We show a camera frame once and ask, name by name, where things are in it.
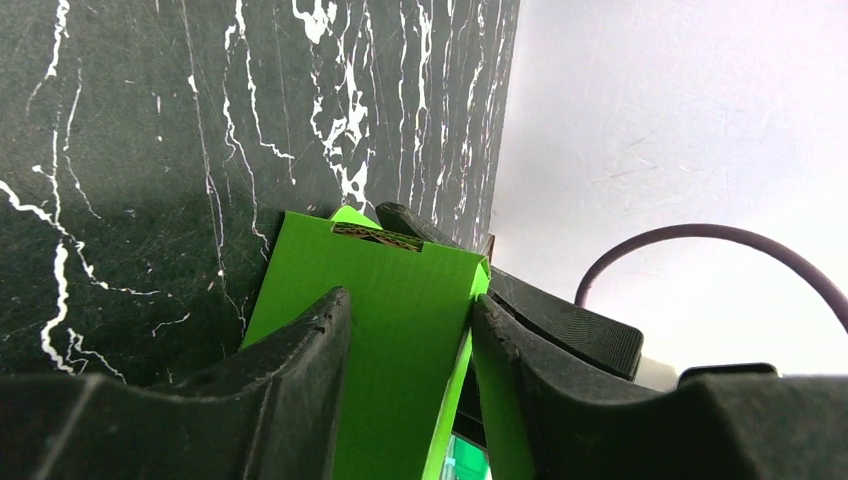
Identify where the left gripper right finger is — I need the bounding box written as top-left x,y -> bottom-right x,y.
471,296 -> 847,479

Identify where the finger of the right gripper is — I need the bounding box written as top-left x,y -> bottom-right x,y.
374,201 -> 645,382

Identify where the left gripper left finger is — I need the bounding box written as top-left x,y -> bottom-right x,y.
1,287 -> 351,479

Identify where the green paper box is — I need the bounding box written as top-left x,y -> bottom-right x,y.
243,206 -> 490,479

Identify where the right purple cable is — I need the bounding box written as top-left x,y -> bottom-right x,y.
573,223 -> 848,334

